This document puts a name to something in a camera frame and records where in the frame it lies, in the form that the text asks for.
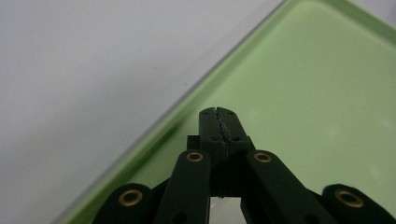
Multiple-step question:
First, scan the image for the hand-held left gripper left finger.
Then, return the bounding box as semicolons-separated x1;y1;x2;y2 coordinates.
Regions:
199;106;228;198

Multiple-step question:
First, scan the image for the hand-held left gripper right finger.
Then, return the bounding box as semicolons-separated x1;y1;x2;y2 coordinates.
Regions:
217;107;251;198

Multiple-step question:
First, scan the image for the light green plastic tray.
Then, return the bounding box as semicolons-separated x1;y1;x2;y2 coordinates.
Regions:
59;0;396;224

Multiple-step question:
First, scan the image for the lavender table mat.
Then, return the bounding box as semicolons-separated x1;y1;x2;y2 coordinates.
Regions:
0;0;396;224

